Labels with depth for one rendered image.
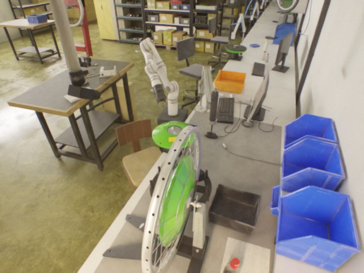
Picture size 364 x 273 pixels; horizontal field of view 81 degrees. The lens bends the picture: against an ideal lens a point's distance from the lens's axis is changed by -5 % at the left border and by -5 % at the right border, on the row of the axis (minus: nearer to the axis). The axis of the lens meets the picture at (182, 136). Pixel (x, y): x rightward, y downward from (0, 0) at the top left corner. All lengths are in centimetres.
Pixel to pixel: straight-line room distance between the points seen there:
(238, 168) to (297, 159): 49
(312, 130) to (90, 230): 206
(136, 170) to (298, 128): 128
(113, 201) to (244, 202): 158
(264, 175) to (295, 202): 63
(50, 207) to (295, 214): 238
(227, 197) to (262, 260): 38
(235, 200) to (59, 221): 184
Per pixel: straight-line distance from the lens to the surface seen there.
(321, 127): 137
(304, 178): 103
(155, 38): 733
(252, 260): 122
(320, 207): 98
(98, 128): 317
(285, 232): 96
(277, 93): 264
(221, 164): 157
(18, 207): 299
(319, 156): 120
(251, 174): 155
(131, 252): 115
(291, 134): 139
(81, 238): 245
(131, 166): 199
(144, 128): 208
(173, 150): 60
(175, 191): 66
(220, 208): 133
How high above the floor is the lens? 200
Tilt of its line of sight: 38 degrees down
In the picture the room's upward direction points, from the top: straight up
